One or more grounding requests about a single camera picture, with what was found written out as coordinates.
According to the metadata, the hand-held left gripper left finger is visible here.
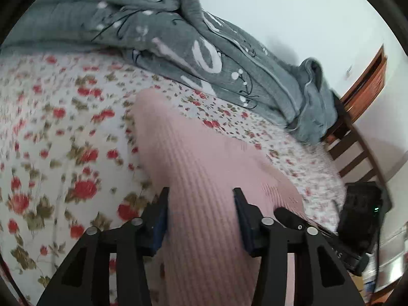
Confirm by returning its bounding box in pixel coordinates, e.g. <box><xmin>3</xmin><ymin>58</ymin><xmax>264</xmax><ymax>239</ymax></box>
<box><xmin>36</xmin><ymin>186</ymin><xmax>169</xmax><ymax>306</ymax></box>

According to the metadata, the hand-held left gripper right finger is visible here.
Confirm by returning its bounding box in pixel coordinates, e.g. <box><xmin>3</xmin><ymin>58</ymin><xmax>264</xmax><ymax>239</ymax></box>
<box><xmin>233</xmin><ymin>187</ymin><xmax>364</xmax><ymax>306</ymax></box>

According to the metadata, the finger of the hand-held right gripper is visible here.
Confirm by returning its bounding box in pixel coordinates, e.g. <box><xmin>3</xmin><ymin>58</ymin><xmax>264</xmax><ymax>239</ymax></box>
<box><xmin>274</xmin><ymin>207</ymin><xmax>311</xmax><ymax>230</ymax></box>

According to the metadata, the pink knitted garment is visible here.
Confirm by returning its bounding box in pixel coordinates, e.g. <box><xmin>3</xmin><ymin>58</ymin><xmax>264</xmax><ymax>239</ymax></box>
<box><xmin>132</xmin><ymin>88</ymin><xmax>307</xmax><ymax>306</ymax></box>

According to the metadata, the dark wooden bed footboard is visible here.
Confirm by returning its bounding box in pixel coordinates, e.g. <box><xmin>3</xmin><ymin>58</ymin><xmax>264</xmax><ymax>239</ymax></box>
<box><xmin>322</xmin><ymin>89</ymin><xmax>385</xmax><ymax>184</ymax></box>

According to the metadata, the brown wooden door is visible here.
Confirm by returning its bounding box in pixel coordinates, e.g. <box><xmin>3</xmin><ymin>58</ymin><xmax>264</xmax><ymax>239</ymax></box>
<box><xmin>342</xmin><ymin>44</ymin><xmax>389</xmax><ymax>117</ymax></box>

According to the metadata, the floral bed sheet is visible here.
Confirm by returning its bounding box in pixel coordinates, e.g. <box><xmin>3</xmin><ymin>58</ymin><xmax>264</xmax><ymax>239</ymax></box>
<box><xmin>0</xmin><ymin>53</ymin><xmax>346</xmax><ymax>306</ymax></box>

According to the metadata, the grey printed blanket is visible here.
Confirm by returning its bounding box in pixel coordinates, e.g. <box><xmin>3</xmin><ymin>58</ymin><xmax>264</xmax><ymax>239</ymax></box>
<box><xmin>0</xmin><ymin>0</ymin><xmax>338</xmax><ymax>144</ymax></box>

